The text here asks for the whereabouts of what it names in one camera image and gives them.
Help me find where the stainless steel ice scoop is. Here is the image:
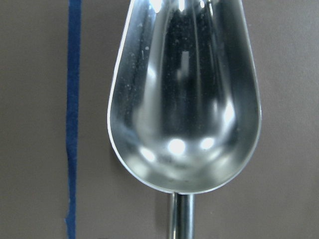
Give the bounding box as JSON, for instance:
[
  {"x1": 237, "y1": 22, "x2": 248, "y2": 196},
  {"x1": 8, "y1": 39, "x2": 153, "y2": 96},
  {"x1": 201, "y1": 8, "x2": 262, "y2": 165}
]
[{"x1": 107, "y1": 0, "x2": 261, "y2": 239}]

